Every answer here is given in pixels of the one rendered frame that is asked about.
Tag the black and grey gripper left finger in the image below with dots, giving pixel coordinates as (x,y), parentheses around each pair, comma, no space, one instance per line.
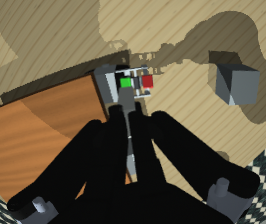
(60,183)

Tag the grey cube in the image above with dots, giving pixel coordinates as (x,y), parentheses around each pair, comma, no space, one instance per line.
(237,84)

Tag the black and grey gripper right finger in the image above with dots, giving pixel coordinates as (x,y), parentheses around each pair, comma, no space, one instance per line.
(227,187)

